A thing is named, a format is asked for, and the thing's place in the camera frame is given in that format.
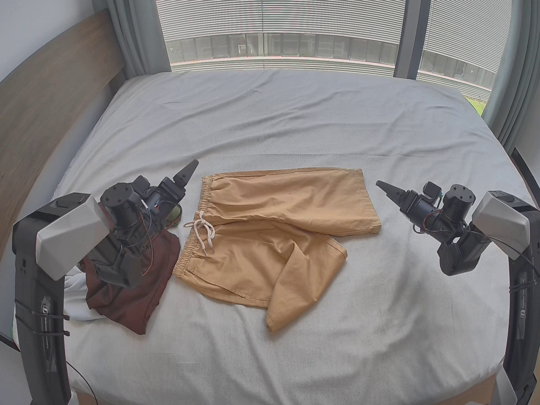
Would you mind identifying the white garment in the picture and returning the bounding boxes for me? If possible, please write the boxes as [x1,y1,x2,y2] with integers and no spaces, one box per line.
[62,266,106,323]

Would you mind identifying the tan shorts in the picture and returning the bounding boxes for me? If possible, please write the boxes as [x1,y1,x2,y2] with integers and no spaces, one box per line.
[172,167,382,333]

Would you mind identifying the brown shorts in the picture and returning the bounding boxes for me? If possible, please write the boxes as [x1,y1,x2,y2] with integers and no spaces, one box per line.
[85,230,183,336]

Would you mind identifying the bed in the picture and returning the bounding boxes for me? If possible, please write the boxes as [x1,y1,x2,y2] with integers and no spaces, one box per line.
[0,9,540,405]

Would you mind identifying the grey-green curtain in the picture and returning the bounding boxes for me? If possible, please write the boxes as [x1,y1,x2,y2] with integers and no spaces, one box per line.
[481,0,540,155]
[89,0,171,79]

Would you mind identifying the black cable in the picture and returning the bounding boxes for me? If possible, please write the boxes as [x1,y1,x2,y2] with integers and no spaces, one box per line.
[67,359,100,405]

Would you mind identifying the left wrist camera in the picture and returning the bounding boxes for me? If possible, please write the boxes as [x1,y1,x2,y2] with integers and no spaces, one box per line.
[131,175,153,200]

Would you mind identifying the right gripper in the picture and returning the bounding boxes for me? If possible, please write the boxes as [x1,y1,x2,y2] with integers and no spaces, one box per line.
[400,190,442,229]

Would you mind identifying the window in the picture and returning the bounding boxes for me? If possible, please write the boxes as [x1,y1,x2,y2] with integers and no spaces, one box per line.
[152,0,517,116]

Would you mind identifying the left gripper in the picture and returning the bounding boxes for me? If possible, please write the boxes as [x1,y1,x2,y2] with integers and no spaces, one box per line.
[145,177,187,230]

